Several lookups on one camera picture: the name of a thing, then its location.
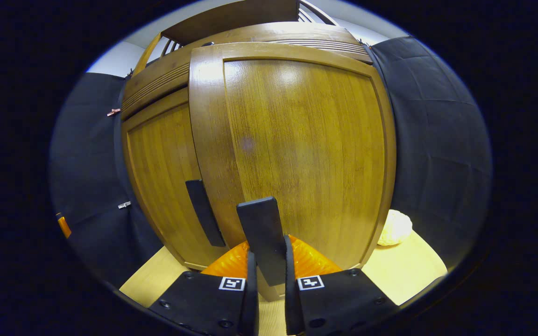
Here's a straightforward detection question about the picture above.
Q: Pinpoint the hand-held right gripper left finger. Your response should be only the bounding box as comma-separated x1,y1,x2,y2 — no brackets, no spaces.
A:
149,240,259,336

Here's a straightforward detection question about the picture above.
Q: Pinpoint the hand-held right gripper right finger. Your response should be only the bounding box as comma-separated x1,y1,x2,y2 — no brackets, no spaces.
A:
284,235,398,336

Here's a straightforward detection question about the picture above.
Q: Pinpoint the wooden double-door shoe cabinet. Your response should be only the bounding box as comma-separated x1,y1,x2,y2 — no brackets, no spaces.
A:
120,0,375,272

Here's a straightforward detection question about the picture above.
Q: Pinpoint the black backdrop cloth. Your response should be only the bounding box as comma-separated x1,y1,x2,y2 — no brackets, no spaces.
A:
50,36,493,287

